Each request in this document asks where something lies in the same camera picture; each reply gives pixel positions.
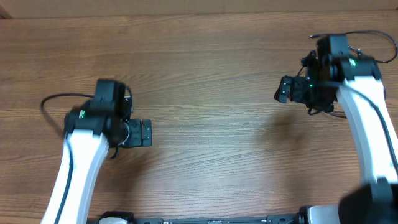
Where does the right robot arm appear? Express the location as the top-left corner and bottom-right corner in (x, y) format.
(274, 33), (397, 224)

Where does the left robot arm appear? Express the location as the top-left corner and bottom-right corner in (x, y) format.
(40, 79), (152, 223)

